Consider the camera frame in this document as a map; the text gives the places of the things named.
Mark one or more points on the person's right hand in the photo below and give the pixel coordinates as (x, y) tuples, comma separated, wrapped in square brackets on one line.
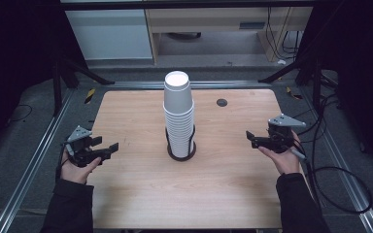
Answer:
[(286, 162)]

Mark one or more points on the stack of white paper cups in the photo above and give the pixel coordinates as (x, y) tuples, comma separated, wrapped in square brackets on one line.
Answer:
[(178, 110)]

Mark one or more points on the black metal stand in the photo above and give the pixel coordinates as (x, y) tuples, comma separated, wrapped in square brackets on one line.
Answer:
[(57, 87), (317, 81)]

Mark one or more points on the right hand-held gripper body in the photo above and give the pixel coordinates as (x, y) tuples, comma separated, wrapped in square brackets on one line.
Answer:
[(281, 136)]

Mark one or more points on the white cabinet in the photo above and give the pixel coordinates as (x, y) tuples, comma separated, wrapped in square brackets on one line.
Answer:
[(110, 34)]

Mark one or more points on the round black table grommet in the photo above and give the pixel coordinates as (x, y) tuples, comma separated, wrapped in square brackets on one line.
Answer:
[(221, 102)]

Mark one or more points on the metal floor rail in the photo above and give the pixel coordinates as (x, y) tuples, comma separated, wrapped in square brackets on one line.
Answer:
[(29, 165), (207, 84), (346, 181)]

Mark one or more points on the yellow black floor tape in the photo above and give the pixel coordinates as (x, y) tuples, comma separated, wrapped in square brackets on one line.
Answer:
[(293, 93), (90, 95)]

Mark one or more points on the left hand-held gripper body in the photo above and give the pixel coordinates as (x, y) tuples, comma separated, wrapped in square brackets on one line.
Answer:
[(78, 134)]

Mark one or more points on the light wooden desk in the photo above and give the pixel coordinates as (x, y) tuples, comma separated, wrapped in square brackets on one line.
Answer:
[(204, 19)]

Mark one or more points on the person's left hand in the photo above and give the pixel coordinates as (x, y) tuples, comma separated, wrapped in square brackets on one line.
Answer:
[(76, 173)]

